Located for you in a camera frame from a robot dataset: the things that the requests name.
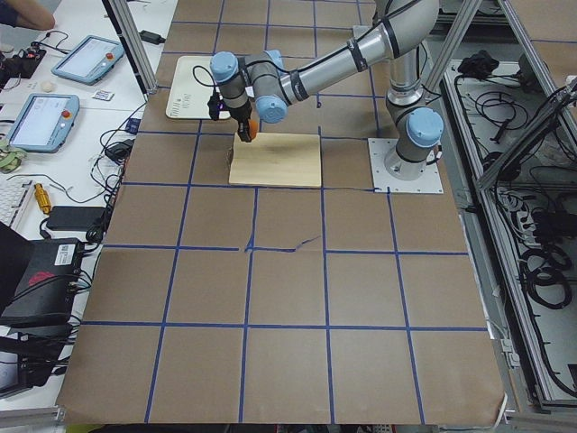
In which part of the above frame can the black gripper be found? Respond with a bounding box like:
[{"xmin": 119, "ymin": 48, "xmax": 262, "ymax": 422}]
[{"xmin": 225, "ymin": 99, "xmax": 252, "ymax": 143}]

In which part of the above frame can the orange fruit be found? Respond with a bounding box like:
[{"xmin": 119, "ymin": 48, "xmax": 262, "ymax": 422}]
[{"xmin": 248, "ymin": 119, "xmax": 259, "ymax": 142}]

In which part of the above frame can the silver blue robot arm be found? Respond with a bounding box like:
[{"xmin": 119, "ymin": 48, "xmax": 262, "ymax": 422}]
[{"xmin": 210, "ymin": 0, "xmax": 439, "ymax": 143}]

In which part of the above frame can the cream bear tray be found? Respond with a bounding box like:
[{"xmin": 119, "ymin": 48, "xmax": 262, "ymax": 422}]
[{"xmin": 165, "ymin": 56, "xmax": 212, "ymax": 120}]

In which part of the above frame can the bamboo cutting board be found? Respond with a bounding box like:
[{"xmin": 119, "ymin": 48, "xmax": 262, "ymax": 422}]
[{"xmin": 229, "ymin": 133, "xmax": 322, "ymax": 188}]

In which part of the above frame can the black power adapter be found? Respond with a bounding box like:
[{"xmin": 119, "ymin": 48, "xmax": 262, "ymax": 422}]
[{"xmin": 139, "ymin": 30, "xmax": 166, "ymax": 45}]

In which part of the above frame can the small white card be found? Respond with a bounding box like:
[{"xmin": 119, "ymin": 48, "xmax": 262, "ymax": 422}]
[{"xmin": 93, "ymin": 89, "xmax": 114, "ymax": 101}]

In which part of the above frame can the upper blue teach pendant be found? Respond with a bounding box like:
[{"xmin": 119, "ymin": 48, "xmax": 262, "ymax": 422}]
[{"xmin": 51, "ymin": 35, "xmax": 124, "ymax": 85}]

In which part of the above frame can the blue teach pendant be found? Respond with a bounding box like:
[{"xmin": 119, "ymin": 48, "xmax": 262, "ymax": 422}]
[
  {"xmin": 51, "ymin": 35, "xmax": 124, "ymax": 85},
  {"xmin": 7, "ymin": 93, "xmax": 80, "ymax": 153}
]

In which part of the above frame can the lower blue teach pendant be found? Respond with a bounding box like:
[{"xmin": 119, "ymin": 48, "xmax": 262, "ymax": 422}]
[{"xmin": 7, "ymin": 93, "xmax": 80, "ymax": 153}]

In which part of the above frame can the black flat power brick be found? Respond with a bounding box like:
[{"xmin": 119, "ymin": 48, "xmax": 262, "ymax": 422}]
[{"xmin": 46, "ymin": 206, "xmax": 105, "ymax": 231}]

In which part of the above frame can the beige round ball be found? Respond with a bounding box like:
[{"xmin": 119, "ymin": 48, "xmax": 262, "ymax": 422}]
[{"xmin": 41, "ymin": 81, "xmax": 55, "ymax": 93}]

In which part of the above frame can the green tape dispenser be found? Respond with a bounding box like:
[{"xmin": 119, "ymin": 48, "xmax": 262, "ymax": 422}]
[{"xmin": 0, "ymin": 138, "xmax": 27, "ymax": 174}]

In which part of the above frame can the white keyboard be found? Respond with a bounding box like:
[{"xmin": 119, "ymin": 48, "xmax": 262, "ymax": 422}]
[{"xmin": 0, "ymin": 180, "xmax": 33, "ymax": 229}]

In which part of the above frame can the black computer box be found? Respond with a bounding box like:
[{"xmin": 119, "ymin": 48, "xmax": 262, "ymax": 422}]
[{"xmin": 1, "ymin": 231, "xmax": 84, "ymax": 328}]

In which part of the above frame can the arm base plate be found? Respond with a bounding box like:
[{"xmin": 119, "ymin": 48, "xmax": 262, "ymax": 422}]
[
  {"xmin": 368, "ymin": 138, "xmax": 444, "ymax": 194},
  {"xmin": 353, "ymin": 25, "xmax": 375, "ymax": 43}
]

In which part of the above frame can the aluminium frame post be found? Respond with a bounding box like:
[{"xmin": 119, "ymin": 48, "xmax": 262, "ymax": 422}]
[{"xmin": 102, "ymin": 0, "xmax": 158, "ymax": 96}]

